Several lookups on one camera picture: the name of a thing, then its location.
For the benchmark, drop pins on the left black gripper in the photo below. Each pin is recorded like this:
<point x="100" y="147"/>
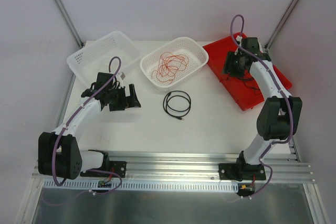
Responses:
<point x="122" y="98"/>

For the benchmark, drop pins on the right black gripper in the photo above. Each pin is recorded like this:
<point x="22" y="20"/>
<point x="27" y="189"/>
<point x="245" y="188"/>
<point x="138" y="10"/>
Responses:
<point x="228" y="63"/>

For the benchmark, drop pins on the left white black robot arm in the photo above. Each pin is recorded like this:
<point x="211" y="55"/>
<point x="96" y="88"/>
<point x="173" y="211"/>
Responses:
<point x="59" y="155"/>

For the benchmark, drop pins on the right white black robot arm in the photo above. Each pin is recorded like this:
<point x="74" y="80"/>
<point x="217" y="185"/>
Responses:
<point x="279" y="117"/>

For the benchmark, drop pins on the red plastic tray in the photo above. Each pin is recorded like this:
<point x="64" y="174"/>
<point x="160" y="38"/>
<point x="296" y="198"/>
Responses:
<point x="245" y="92"/>

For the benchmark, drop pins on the white perforated oval basket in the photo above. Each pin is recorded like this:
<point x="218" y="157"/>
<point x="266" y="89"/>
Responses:
<point x="173" y="63"/>

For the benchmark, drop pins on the translucent white rectangular basket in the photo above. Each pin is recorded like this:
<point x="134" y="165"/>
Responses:
<point x="95" y="57"/>

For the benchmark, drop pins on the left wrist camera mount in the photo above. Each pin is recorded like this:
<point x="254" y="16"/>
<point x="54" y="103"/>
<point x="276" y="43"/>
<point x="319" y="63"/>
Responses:
<point x="120" y="76"/>

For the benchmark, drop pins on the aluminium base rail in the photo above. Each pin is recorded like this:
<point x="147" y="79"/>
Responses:
<point x="204" y="167"/>

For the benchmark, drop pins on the white slotted cable duct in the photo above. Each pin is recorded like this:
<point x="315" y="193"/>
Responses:
<point x="143" y="185"/>

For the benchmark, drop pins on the right aluminium frame post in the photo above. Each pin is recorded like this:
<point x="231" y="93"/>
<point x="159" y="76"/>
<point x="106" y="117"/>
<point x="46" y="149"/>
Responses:
<point x="280" y="25"/>

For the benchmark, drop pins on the aluminium frame post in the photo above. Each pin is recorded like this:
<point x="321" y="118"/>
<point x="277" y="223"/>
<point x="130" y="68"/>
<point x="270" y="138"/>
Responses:
<point x="67" y="19"/>
<point x="280" y="25"/>

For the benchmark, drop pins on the left aluminium frame post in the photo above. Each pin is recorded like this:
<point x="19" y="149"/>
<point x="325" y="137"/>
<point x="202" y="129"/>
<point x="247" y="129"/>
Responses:
<point x="67" y="19"/>

